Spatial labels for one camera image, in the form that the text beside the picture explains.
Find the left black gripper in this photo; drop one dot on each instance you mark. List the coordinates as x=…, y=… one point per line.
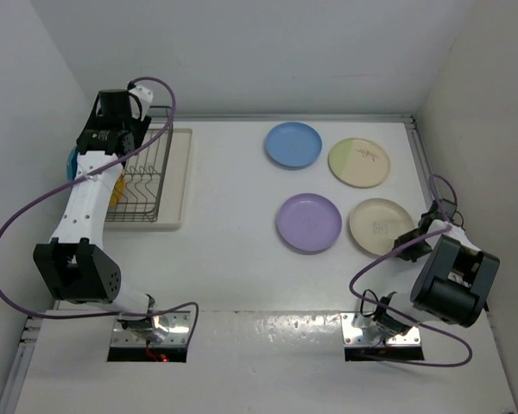
x=138, y=128

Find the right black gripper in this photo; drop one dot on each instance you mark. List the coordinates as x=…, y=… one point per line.
x=409, y=254

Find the cream bear plate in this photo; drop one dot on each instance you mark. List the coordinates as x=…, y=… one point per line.
x=376, y=223

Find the teal polka dot plate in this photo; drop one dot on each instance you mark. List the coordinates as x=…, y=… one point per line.
x=72, y=164

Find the yellow polka dot plate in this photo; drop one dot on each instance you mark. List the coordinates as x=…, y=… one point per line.
x=118, y=191

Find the green and cream plate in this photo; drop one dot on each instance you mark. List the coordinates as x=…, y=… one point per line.
x=359, y=162

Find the purple plate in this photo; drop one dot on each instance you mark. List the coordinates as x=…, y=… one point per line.
x=309, y=222

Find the light blue plate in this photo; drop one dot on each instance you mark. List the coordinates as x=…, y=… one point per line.
x=293, y=145

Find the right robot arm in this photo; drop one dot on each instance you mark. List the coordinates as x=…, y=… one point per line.
x=454, y=282

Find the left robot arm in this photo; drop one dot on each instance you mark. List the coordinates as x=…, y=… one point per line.
x=73, y=264

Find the cream drip tray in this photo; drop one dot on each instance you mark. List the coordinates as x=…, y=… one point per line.
x=175, y=188

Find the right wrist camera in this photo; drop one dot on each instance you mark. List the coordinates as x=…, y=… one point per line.
x=447, y=211

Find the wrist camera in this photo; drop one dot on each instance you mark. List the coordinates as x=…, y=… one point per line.
x=447, y=211
x=140, y=99

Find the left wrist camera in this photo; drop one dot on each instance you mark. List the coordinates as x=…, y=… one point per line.
x=140, y=99

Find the grey wire dish rack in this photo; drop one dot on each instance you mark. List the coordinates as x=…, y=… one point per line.
x=144, y=175

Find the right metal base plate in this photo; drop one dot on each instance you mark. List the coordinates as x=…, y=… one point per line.
x=361, y=333

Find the metal base plate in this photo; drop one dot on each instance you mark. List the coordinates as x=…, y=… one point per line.
x=169, y=330
x=361, y=333

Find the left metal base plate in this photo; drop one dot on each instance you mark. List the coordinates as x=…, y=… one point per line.
x=169, y=330

